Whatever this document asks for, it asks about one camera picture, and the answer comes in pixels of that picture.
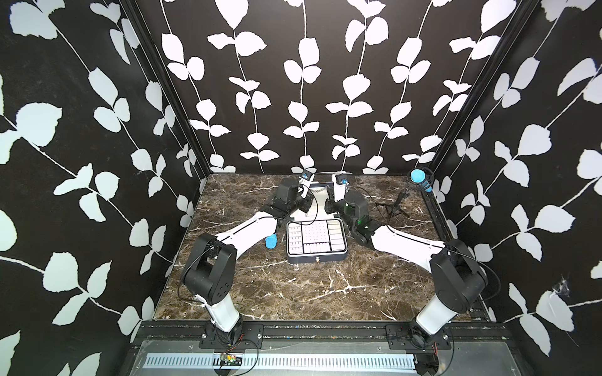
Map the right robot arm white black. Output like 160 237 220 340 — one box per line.
325 188 488 347

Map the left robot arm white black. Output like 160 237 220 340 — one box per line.
180 170 314 337

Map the blue handheld microphone lying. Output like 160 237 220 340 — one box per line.
265 234 278 249

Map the black mini tripod stand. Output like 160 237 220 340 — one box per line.
375 189 410 222

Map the blue microphone on tripod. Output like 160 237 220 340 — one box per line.
409 168 434 193

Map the small green circuit board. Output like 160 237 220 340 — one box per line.
219 354 243 368

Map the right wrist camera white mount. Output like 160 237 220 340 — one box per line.
332 172 348 202

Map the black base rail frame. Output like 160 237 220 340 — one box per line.
130 321 518 355

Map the white slotted cable duct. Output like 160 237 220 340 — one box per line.
142 352 416 373

